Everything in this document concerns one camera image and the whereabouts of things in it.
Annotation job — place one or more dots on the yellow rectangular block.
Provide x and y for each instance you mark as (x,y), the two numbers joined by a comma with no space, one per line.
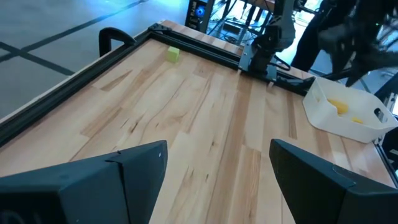
(340,107)

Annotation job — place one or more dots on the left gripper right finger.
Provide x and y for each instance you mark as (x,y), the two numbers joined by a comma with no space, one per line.
(326,199)

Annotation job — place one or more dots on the black computer tower blue fan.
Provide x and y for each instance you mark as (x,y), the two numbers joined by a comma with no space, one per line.
(199,18)

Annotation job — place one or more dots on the white plastic bin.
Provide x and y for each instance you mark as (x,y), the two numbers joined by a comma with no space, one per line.
(326,121)

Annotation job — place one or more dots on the green cube block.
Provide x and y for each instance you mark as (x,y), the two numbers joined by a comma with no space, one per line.
(173,55)

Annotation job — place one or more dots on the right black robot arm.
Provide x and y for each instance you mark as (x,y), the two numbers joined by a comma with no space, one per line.
(270,37)

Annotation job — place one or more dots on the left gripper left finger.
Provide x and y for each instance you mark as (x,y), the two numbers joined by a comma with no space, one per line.
(87,193)

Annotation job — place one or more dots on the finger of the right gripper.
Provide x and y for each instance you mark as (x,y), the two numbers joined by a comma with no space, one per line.
(370,65)

